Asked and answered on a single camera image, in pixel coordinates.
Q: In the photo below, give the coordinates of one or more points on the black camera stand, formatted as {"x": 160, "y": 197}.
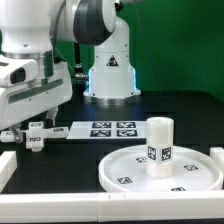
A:
{"x": 80, "y": 76}

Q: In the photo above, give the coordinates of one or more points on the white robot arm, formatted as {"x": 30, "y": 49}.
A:
{"x": 32, "y": 81}

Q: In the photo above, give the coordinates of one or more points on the white left barrier block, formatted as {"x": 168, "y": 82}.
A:
{"x": 8, "y": 165}

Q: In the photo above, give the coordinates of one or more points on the white right barrier block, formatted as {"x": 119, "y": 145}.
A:
{"x": 217, "y": 154}

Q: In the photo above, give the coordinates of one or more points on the white barrier block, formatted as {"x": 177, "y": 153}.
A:
{"x": 217, "y": 154}
{"x": 8, "y": 165}

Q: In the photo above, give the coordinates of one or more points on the white round table top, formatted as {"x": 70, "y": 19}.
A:
{"x": 137, "y": 169}

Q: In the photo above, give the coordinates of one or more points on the white cross-shaped table base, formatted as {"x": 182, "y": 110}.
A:
{"x": 35, "y": 135}

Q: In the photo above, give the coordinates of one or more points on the white front barrier rail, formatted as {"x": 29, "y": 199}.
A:
{"x": 105, "y": 207}

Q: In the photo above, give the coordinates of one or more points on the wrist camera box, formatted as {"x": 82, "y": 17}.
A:
{"x": 17, "y": 71}

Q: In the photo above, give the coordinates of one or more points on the white marker sheet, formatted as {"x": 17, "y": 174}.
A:
{"x": 108, "y": 130}

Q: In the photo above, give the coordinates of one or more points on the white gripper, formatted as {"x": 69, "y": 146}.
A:
{"x": 21, "y": 102}

